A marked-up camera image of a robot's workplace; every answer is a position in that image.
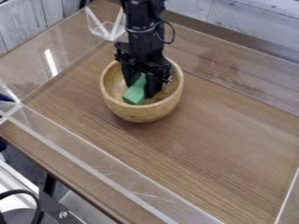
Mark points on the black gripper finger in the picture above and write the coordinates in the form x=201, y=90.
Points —
x=153, y=84
x=131, y=74

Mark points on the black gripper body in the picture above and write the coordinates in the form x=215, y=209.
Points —
x=143, y=52

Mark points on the green rectangular block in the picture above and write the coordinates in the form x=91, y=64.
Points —
x=135, y=93

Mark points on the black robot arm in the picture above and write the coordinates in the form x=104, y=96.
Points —
x=144, y=16

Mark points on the light wooden bowl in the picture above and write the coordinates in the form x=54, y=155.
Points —
x=149, y=109

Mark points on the black table leg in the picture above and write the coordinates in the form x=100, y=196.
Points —
x=49, y=184

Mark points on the clear acrylic corner bracket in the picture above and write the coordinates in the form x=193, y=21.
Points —
x=107, y=30

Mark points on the clear acrylic tray wall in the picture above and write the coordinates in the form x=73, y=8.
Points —
x=109, y=155

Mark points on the grey metal bracket with screw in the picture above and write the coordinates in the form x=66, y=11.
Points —
x=56, y=212

